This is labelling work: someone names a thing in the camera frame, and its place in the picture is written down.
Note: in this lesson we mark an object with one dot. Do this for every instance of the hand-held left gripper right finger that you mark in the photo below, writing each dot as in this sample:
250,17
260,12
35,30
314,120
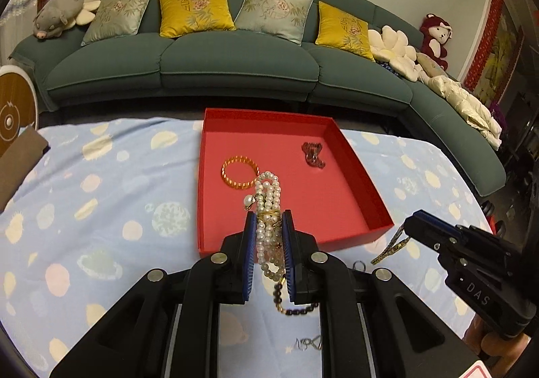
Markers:
288,251

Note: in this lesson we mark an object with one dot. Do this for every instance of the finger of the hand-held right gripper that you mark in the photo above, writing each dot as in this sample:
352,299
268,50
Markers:
438,221
423,233

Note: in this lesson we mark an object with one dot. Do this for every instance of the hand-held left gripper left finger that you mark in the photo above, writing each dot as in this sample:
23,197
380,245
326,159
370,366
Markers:
250,251

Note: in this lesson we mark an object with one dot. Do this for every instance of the red cardboard tray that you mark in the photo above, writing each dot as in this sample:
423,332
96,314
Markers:
294,193

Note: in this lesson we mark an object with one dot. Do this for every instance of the person's right hand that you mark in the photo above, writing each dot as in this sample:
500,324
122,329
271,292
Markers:
501,355

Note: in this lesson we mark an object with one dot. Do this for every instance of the pink edged white card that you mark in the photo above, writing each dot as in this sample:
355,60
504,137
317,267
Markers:
476,371

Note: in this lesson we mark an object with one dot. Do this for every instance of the dark red hair clip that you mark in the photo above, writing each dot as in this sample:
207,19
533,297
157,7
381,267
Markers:
313,155

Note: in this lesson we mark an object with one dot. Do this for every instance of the beige plush cushion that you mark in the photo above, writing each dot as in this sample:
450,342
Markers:
429,64

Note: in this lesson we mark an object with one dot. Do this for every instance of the dark blue patterned cloth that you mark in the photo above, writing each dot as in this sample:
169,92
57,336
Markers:
385,66

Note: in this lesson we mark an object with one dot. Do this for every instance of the white flower cushion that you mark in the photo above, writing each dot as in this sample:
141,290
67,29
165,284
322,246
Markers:
393,47

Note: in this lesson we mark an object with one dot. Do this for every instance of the red monkey plush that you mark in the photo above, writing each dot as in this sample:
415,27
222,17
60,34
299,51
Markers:
436,41

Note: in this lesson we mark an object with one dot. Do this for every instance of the green corner sofa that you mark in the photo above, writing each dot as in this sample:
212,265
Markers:
236,62

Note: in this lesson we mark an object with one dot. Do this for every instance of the yellow embroidered pillow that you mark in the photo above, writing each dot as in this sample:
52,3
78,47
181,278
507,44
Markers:
343,31
196,10

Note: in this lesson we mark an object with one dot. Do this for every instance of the grey-green embroidered pillow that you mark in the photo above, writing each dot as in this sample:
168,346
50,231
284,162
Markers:
273,10
118,14

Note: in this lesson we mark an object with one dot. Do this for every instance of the brown cloth pouch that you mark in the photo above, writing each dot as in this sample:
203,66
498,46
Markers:
19,163

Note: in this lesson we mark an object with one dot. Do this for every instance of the white machine with wooden disc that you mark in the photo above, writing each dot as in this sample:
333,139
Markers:
17,108

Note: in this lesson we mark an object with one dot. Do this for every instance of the grey pig plush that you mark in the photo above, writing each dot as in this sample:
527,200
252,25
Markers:
59,12

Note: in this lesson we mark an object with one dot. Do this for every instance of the red bordered wall hanging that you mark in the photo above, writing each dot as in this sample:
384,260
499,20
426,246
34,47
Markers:
499,45

